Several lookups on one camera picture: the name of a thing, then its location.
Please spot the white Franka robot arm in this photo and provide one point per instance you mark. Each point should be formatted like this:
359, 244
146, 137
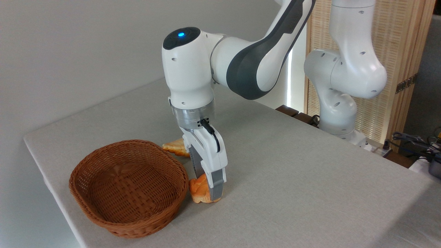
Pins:
189, 69

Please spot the grey metal box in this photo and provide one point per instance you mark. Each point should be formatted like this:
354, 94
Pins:
436, 167

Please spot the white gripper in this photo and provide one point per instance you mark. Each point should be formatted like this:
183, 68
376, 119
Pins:
210, 151

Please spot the flat pale leaf-shaped bread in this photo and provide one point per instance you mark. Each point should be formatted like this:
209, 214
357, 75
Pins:
177, 147

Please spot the grey tablecloth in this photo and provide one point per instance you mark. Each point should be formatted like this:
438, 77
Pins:
293, 189

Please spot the light wooden slatted screen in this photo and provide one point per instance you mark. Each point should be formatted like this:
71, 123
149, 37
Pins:
396, 34

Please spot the round orange knotted bread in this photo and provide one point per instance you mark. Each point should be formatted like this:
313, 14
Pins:
200, 189

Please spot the brown wicker basket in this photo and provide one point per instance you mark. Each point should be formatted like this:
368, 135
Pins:
131, 193

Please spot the dark brown wooden block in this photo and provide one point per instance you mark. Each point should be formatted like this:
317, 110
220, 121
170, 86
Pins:
287, 110
305, 117

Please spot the black screen hinge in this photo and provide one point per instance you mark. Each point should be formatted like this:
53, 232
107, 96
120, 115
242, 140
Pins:
406, 83

